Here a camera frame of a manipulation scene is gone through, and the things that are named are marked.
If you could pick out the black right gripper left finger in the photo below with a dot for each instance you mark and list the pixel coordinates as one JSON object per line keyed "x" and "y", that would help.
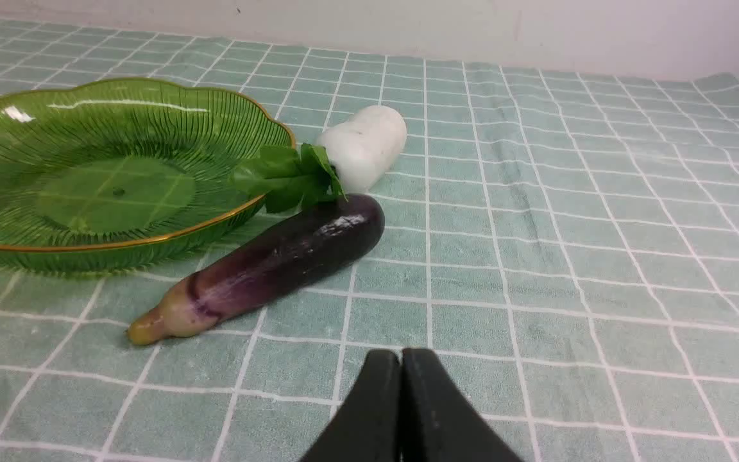
{"x": 365, "y": 427}

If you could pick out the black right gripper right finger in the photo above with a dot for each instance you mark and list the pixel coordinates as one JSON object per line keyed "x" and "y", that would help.
{"x": 438, "y": 422}

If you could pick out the purple eggplant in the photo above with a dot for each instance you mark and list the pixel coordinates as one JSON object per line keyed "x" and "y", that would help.
{"x": 294, "y": 253}

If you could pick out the white radish with leaves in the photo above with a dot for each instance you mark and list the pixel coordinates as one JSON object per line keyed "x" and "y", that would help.
{"x": 348, "y": 158}

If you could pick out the green checkered tablecloth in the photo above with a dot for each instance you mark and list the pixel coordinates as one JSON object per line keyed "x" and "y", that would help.
{"x": 567, "y": 243}

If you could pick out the green glass plate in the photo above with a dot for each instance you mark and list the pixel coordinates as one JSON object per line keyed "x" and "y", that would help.
{"x": 124, "y": 173}

